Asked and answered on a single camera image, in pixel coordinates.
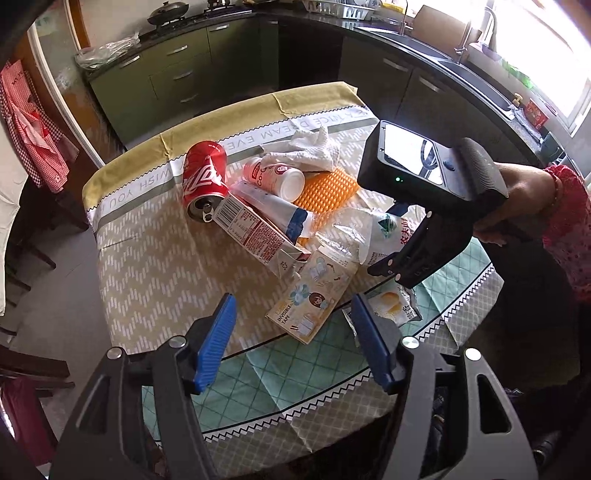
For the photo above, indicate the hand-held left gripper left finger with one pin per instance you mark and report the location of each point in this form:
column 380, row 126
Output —
column 217, row 341

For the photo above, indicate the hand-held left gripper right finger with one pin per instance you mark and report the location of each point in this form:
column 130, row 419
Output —
column 369, row 341

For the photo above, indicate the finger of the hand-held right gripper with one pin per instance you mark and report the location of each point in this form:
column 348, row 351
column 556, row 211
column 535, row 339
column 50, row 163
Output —
column 429, row 249
column 398, row 210

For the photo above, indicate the snack wrapper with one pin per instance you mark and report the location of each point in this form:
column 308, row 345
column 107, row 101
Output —
column 392, row 302

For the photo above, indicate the crushed clear plastic bottle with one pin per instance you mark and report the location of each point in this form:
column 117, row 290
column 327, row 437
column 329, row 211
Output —
column 360, row 235

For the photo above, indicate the orange ribbed pad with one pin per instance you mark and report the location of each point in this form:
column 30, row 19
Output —
column 328, row 189

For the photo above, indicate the illustrated tape package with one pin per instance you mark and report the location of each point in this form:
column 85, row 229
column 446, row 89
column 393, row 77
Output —
column 309, row 295

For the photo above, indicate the white red paper carton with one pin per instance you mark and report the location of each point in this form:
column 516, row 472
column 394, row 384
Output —
column 251, row 230

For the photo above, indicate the white blue plastic tube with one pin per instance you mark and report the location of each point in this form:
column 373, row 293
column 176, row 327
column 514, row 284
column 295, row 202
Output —
column 272, row 203

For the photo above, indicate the white pink paper cup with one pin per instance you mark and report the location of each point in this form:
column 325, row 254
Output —
column 272, row 177

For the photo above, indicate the red soda can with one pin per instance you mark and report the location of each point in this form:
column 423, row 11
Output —
column 203, row 175

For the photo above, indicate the person's right hand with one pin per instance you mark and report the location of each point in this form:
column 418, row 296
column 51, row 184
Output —
column 526, row 191

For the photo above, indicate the green checked tablecloth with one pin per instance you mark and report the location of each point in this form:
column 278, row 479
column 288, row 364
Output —
column 286, row 369

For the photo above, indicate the beige zigzag tablecloth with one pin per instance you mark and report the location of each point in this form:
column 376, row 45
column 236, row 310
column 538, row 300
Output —
column 152, row 277

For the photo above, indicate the green door cabinet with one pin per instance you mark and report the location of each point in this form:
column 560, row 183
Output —
column 415, row 92

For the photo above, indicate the steel kitchen sink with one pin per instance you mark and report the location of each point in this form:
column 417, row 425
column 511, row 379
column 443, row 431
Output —
column 480, row 87

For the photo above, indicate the small yellow capped bottle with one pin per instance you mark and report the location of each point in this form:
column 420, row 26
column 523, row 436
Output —
column 517, row 99

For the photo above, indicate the small red box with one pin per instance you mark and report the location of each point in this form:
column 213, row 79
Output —
column 535, row 113

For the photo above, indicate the steel faucet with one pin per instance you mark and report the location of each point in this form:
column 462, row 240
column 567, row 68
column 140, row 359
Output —
column 463, row 46

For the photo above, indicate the cardboard box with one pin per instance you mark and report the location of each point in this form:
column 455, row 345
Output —
column 438, row 27

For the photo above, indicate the black kitchen countertop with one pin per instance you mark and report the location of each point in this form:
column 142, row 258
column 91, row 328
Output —
column 351, row 24

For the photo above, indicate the dish rack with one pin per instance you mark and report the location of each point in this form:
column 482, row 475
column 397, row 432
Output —
column 341, row 9

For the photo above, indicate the dark wooden chair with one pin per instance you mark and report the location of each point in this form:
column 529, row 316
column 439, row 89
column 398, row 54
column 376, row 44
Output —
column 69, row 207

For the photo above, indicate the dark red cloth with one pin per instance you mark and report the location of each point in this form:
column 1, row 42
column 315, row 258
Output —
column 23, row 415

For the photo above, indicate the green drawer cabinet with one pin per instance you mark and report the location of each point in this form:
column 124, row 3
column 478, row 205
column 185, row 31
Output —
column 184, row 69

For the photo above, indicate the red checkered cloth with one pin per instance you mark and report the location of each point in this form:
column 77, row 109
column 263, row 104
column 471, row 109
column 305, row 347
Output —
column 37, row 134

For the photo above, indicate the black wok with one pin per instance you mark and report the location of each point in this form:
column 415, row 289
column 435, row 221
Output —
column 166, row 11

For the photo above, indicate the clear plastic bag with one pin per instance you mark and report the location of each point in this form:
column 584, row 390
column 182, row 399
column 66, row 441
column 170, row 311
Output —
column 106, row 53

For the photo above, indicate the white framed glass door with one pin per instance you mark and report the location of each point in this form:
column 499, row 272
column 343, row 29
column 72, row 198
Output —
column 46, row 69

